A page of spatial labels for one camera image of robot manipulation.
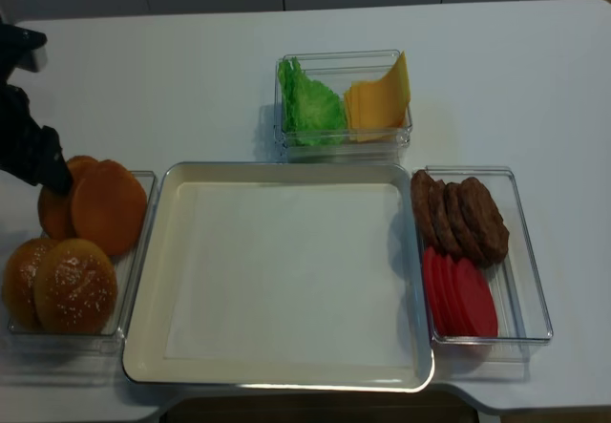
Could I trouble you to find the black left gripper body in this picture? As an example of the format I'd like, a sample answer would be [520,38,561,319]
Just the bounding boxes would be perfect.
[1,84,62,186]

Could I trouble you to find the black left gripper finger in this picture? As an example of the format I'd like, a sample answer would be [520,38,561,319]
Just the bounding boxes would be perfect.
[40,152,74,194]

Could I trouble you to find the green lettuce leaves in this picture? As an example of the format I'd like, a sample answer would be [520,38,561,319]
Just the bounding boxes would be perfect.
[277,57,348,146]

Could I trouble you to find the clear lettuce cheese container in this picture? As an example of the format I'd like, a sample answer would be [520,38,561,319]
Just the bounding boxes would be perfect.
[273,50,413,162]

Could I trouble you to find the yellow cheese slice stack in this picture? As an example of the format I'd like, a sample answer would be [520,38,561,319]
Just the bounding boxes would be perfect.
[344,52,411,142]

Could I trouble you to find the left sesame top bun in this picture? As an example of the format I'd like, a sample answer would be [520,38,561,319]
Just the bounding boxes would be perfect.
[2,238,59,330]

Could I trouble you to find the sesame bun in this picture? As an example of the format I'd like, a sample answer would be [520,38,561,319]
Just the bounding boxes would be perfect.
[33,239,117,334]
[2,238,59,330]

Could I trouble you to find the right sesame top bun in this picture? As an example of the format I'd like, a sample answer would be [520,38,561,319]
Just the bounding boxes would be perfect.
[33,239,117,334]

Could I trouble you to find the clear left bun container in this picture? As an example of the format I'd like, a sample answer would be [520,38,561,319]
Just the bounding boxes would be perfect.
[1,171,158,355]

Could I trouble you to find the cream rectangular tray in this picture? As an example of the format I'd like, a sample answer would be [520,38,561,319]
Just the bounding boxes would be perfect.
[122,162,435,393]

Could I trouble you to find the white paper liner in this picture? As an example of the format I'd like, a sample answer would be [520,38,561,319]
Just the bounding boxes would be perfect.
[166,183,410,367]

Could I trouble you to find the leftmost brown patty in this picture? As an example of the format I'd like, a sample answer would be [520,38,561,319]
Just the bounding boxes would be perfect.
[411,170,441,251]

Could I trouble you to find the brown patty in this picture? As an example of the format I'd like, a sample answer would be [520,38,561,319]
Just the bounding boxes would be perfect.
[411,170,441,251]
[444,182,489,267]
[458,177,510,264]
[429,180,463,260]

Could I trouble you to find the leftmost red tomato slice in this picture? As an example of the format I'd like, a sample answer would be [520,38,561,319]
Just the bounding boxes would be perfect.
[423,246,447,335]

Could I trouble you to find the red tomato slice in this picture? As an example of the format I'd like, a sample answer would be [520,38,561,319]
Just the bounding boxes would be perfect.
[445,254,466,336]
[453,258,498,338]
[432,254,453,336]
[423,246,447,335]

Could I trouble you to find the front brown patty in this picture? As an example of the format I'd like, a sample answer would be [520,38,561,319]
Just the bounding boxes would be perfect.
[458,177,510,264]

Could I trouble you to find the front red tomato slice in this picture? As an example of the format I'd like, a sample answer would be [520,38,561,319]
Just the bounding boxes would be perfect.
[453,258,498,338]

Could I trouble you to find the clear patty tomato container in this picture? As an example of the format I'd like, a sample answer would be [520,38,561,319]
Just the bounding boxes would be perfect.
[416,166,553,363]

